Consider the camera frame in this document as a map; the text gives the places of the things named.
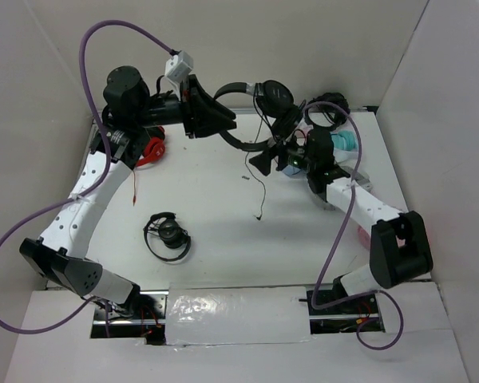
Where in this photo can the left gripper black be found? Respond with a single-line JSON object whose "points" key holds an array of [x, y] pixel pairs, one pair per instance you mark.
{"points": [[200, 114]]}

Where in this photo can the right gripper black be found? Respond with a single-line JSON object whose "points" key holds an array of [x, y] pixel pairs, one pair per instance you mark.
{"points": [[263, 163]]}

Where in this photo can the black wired headphones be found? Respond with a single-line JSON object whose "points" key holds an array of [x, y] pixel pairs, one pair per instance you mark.
{"points": [[276, 108]]}

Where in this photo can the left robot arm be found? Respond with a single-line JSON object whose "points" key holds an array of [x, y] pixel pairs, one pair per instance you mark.
{"points": [[131, 117]]}

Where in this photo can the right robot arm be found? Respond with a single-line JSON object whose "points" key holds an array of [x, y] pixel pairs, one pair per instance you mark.
{"points": [[399, 247]]}

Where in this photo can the pink blue cat-ear headphones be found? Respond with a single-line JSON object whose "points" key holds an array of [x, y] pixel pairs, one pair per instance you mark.
{"points": [[300, 134]]}

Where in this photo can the red black headphones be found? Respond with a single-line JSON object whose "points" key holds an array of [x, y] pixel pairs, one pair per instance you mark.
{"points": [[154, 151]]}

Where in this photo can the teal white headphones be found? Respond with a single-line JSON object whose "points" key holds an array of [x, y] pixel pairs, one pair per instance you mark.
{"points": [[345, 141]]}

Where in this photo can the black headphones at back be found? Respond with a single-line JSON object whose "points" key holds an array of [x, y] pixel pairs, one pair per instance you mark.
{"points": [[333, 106]]}

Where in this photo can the small black folded headphones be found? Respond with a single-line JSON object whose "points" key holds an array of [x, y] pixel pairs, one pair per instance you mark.
{"points": [[166, 228]]}

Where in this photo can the glossy white tape sheet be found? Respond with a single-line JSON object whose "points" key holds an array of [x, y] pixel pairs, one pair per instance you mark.
{"points": [[237, 316]]}

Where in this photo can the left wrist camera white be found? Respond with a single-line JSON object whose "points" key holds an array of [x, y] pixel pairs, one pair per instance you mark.
{"points": [[177, 69]]}

